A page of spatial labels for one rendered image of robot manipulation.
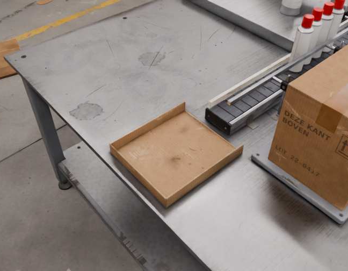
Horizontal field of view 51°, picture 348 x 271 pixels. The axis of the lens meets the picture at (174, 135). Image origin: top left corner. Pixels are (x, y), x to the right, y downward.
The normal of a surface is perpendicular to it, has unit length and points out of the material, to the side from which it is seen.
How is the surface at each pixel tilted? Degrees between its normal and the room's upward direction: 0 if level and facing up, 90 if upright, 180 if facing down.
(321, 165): 90
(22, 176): 0
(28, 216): 0
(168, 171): 0
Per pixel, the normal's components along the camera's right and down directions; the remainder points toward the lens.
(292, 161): -0.75, 0.47
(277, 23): 0.00, -0.71
